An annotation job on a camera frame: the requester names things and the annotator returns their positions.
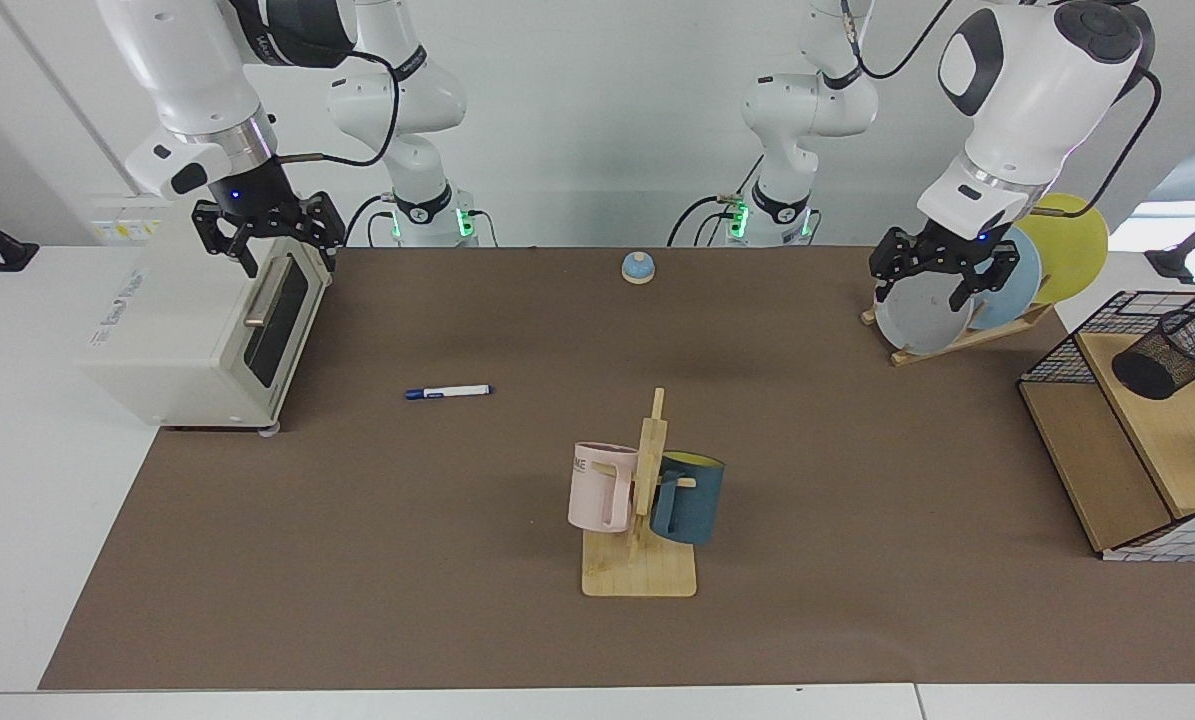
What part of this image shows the black mesh pen holder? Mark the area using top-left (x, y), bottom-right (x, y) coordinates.
top-left (1112, 309), bottom-right (1195, 401)

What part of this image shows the light blue plate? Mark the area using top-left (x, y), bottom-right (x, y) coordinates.
top-left (967, 225), bottom-right (1043, 332)

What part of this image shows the grey plate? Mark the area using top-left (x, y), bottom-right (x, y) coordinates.
top-left (874, 268), bottom-right (975, 356)

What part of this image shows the wooden plate rack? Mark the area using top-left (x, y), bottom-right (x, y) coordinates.
top-left (860, 300), bottom-right (1056, 368)

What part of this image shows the pale toaster oven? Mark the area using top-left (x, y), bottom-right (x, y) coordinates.
top-left (77, 192), bottom-right (336, 434)

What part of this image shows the yellow plate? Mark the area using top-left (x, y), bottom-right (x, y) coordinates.
top-left (1015, 193), bottom-right (1110, 306)

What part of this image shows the white power strip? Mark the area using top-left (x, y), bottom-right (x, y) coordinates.
top-left (90, 193), bottom-right (176, 247)

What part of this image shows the dark blue cup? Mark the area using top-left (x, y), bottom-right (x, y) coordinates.
top-left (649, 452), bottom-right (726, 546)

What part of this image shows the brown table cloth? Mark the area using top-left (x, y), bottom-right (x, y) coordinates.
top-left (39, 246), bottom-right (1195, 691)

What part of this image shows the white checked cloth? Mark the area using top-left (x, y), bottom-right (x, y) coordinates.
top-left (1102, 500), bottom-right (1195, 563)

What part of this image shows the pink cup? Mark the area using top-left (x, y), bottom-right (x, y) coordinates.
top-left (568, 441), bottom-right (640, 534)

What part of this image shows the wooden cup stand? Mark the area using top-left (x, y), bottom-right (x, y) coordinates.
top-left (582, 388), bottom-right (698, 598)

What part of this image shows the black arm base cable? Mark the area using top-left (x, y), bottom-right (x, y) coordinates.
top-left (342, 195), bottom-right (398, 247)
top-left (667, 155), bottom-right (764, 247)

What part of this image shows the wire basket with wooden floor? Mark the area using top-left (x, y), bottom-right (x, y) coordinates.
top-left (1019, 290), bottom-right (1195, 561)

